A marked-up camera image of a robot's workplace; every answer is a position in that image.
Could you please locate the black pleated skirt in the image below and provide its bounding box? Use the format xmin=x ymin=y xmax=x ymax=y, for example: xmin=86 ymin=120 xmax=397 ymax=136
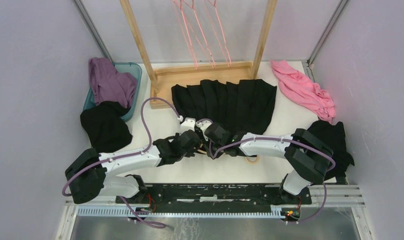
xmin=171 ymin=79 xmax=277 ymax=143

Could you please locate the black garment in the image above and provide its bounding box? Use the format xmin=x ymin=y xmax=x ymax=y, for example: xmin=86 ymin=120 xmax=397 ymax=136
xmin=80 ymin=101 xmax=133 ymax=153
xmin=308 ymin=120 xmax=355 ymax=180

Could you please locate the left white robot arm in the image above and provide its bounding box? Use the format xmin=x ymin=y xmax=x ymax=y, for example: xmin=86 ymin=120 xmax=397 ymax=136
xmin=62 ymin=130 xmax=202 ymax=205

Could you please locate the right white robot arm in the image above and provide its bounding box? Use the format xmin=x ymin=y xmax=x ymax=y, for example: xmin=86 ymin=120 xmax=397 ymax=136
xmin=196 ymin=120 xmax=336 ymax=204

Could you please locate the wooden hanger rack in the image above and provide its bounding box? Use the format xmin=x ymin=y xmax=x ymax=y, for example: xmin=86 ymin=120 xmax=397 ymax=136
xmin=120 ymin=0 xmax=277 ymax=102

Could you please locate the teal plastic basket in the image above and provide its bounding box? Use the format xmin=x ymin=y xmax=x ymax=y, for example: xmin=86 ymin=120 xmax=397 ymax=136
xmin=83 ymin=62 xmax=142 ymax=122

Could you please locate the purple garment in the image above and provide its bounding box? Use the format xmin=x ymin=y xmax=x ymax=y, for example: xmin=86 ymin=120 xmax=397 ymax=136
xmin=88 ymin=57 xmax=134 ymax=109

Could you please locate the pink garment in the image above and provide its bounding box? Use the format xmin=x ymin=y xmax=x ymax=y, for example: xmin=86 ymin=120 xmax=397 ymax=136
xmin=270 ymin=60 xmax=336 ymax=123

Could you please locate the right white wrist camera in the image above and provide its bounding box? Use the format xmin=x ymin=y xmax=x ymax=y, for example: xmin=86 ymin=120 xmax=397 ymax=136
xmin=196 ymin=118 xmax=213 ymax=134

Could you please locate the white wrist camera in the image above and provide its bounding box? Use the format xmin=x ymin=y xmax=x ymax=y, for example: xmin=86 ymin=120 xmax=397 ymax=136
xmin=196 ymin=118 xmax=213 ymax=134
xmin=178 ymin=115 xmax=196 ymax=134

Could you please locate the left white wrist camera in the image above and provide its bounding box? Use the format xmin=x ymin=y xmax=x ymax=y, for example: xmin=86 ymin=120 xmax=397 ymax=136
xmin=178 ymin=115 xmax=196 ymax=134

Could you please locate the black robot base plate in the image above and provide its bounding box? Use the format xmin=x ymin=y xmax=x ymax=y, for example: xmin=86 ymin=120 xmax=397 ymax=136
xmin=127 ymin=183 xmax=312 ymax=214

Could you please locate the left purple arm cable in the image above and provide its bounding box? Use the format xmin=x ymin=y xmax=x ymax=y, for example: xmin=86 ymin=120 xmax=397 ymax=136
xmin=62 ymin=97 xmax=183 ymax=198

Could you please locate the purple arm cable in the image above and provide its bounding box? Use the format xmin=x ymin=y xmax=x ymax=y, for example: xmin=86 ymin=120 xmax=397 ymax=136
xmin=62 ymin=97 xmax=183 ymax=198
xmin=196 ymin=118 xmax=336 ymax=223

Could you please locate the slotted grey cable duct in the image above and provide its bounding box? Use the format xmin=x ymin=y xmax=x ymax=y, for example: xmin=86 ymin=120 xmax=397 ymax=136
xmin=77 ymin=206 xmax=285 ymax=220

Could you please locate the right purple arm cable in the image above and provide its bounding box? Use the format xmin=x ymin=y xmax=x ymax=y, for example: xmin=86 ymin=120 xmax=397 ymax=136
xmin=196 ymin=118 xmax=336 ymax=223

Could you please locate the pink wire hanger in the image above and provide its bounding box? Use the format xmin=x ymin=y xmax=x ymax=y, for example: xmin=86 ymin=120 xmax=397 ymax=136
xmin=204 ymin=0 xmax=232 ymax=67
xmin=171 ymin=0 xmax=216 ymax=69

